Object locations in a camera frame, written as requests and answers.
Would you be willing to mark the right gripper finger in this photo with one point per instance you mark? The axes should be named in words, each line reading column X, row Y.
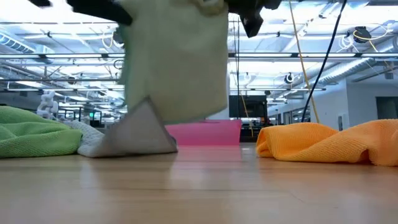
column 252, row 25

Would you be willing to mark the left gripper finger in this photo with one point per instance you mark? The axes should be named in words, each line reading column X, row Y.
column 102, row 12

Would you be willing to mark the pale green microfiber towel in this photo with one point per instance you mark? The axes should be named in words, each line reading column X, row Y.
column 174, row 62

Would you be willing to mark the red plastic bin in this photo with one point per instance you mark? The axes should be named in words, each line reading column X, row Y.
column 205, row 132

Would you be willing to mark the orange microfiber towel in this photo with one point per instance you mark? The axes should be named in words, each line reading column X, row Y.
column 311, row 143

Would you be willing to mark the bright green microfiber towel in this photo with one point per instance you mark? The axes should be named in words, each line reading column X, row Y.
column 31, row 133

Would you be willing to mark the white building column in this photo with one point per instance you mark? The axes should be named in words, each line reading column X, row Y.
column 224, row 115

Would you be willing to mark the white robot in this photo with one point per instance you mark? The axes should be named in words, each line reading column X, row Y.
column 46, row 104

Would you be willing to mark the dark doorway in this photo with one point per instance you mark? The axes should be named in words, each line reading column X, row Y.
column 387, row 107

